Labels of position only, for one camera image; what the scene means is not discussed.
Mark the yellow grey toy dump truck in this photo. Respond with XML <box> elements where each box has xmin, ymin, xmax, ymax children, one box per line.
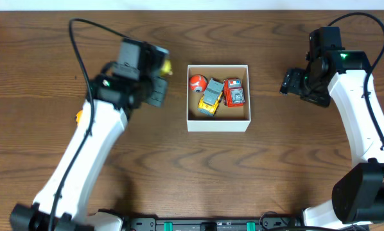
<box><xmin>198</xmin><ymin>78</ymin><xmax>224</xmax><ymax>116</ymax></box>

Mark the white cardboard box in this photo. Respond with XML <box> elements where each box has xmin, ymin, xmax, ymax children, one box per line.
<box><xmin>186</xmin><ymin>65</ymin><xmax>251</xmax><ymax>132</ymax></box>

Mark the red toy fire truck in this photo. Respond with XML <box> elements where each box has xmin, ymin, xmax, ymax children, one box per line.
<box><xmin>223</xmin><ymin>78</ymin><xmax>245</xmax><ymax>107</ymax></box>

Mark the yellow wooden rattle drum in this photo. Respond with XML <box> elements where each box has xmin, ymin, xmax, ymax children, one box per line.
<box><xmin>161</xmin><ymin>60</ymin><xmax>173</xmax><ymax>76</ymax></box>

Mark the orange toy ball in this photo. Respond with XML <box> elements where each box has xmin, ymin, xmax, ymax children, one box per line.
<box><xmin>189</xmin><ymin>74</ymin><xmax>207</xmax><ymax>92</ymax></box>

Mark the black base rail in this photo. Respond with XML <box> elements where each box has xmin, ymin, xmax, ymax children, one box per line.
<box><xmin>92</xmin><ymin>210</ymin><xmax>369</xmax><ymax>231</ymax></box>

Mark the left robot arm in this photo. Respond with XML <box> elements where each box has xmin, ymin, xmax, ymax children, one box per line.
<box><xmin>9</xmin><ymin>74</ymin><xmax>168</xmax><ymax>230</ymax></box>

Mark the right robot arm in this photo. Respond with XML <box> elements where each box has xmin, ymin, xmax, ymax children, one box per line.
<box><xmin>280</xmin><ymin>50</ymin><xmax>384</xmax><ymax>230</ymax></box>

